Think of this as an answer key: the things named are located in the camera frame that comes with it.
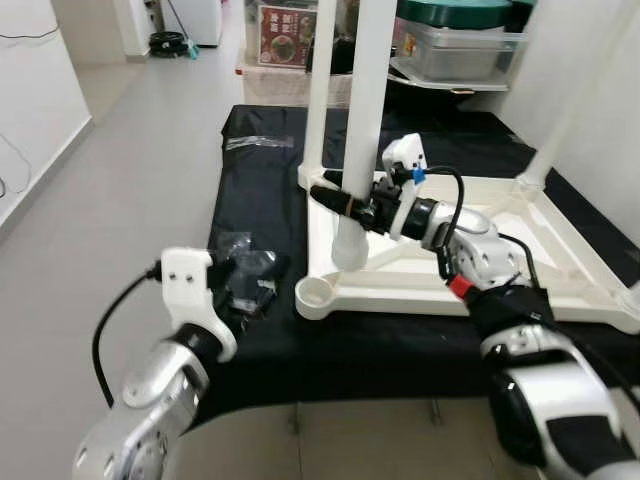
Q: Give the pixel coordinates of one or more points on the white chest freezer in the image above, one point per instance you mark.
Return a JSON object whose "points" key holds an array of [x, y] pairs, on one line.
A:
{"points": [[205, 20]]}

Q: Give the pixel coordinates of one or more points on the beige cloth covered bench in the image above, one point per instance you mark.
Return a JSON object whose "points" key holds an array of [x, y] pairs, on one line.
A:
{"points": [[270, 88]]}

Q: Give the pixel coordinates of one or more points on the black bag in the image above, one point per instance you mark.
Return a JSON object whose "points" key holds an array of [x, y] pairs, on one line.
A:
{"points": [[347, 40]]}

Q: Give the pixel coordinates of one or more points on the broom with teal head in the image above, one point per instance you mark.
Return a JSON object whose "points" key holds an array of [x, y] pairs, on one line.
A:
{"points": [[191, 50]]}

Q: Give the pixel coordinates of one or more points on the clear plastic storage box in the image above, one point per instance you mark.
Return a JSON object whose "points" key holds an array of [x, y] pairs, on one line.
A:
{"points": [[460, 55]]}

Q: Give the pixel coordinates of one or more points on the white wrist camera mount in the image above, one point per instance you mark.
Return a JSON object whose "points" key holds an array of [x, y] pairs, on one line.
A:
{"points": [[405, 155], [190, 280]]}

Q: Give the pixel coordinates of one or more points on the white plastic table top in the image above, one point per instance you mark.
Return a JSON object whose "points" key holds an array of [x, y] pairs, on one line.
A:
{"points": [[400, 290]]}

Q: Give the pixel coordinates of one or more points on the black table cloth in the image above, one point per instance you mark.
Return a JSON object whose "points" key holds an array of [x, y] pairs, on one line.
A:
{"points": [[400, 360]]}

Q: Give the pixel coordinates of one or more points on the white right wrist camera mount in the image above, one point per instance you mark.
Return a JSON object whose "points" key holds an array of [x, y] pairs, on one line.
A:
{"points": [[405, 155]]}

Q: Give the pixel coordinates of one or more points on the storage box with orange lid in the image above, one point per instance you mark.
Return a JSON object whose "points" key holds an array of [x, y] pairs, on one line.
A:
{"points": [[285, 40]]}

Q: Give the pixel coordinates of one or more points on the clear plastic wrapper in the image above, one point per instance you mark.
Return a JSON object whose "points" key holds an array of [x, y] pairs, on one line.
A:
{"points": [[260, 142]]}

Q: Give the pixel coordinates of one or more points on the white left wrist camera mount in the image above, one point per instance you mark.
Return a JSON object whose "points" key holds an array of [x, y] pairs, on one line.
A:
{"points": [[190, 280]]}

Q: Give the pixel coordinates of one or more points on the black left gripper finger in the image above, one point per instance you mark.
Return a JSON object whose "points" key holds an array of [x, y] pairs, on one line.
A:
{"points": [[232, 245], [270, 270]]}

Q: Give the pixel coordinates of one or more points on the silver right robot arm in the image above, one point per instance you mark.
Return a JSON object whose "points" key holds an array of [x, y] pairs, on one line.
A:
{"points": [[560, 400]]}

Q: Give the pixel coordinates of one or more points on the black wok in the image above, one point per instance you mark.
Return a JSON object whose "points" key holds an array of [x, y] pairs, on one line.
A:
{"points": [[440, 95]]}

